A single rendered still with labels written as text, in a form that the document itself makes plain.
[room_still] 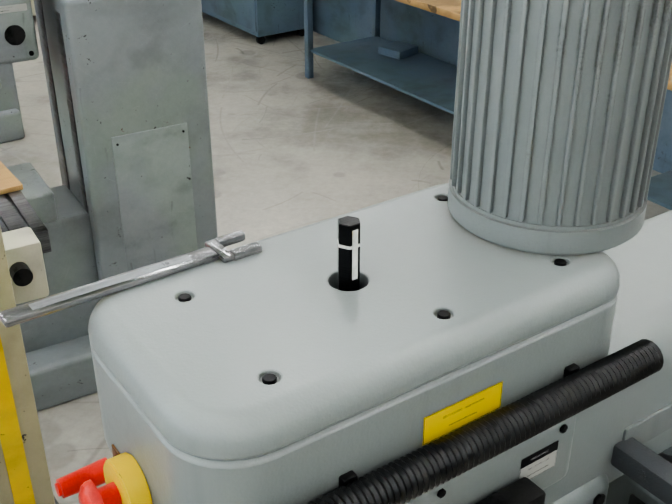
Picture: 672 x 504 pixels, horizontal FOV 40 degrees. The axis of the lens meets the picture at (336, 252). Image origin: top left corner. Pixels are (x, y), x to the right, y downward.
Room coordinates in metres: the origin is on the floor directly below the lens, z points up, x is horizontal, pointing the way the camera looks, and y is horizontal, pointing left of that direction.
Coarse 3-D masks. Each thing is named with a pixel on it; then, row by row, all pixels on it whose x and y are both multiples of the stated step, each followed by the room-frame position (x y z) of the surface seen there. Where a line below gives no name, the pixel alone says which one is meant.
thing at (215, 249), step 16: (224, 240) 0.79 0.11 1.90; (240, 240) 0.80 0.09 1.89; (176, 256) 0.75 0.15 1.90; (192, 256) 0.75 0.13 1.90; (208, 256) 0.76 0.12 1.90; (224, 256) 0.75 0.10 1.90; (240, 256) 0.76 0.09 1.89; (128, 272) 0.72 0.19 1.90; (144, 272) 0.72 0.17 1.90; (160, 272) 0.73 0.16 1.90; (176, 272) 0.73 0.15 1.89; (80, 288) 0.70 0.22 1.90; (96, 288) 0.70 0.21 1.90; (112, 288) 0.70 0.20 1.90; (128, 288) 0.71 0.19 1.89; (32, 304) 0.67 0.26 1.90; (48, 304) 0.67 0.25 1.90; (64, 304) 0.67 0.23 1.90; (16, 320) 0.65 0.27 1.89
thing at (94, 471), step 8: (96, 464) 0.68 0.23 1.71; (72, 472) 0.67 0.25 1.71; (80, 472) 0.67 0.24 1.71; (88, 472) 0.67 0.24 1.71; (96, 472) 0.67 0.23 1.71; (56, 480) 0.66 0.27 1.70; (64, 480) 0.66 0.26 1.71; (72, 480) 0.66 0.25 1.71; (80, 480) 0.66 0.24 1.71; (96, 480) 0.67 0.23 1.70; (104, 480) 0.67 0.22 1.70; (56, 488) 0.66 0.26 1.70; (64, 488) 0.65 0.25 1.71; (72, 488) 0.65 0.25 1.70; (64, 496) 0.65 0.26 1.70
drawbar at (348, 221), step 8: (344, 224) 0.72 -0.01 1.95; (352, 224) 0.72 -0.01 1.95; (344, 232) 0.71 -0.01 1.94; (344, 240) 0.71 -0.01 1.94; (344, 256) 0.71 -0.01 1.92; (344, 264) 0.71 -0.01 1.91; (344, 272) 0.71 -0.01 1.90; (344, 280) 0.71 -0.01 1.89; (352, 280) 0.71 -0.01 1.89; (344, 288) 0.71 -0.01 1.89; (352, 288) 0.71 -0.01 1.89
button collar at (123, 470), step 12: (120, 456) 0.60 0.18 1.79; (132, 456) 0.60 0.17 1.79; (108, 468) 0.60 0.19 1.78; (120, 468) 0.59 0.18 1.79; (132, 468) 0.59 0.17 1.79; (108, 480) 0.60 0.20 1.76; (120, 480) 0.58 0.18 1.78; (132, 480) 0.58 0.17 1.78; (144, 480) 0.58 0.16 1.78; (120, 492) 0.58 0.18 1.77; (132, 492) 0.57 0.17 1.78; (144, 492) 0.57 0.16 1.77
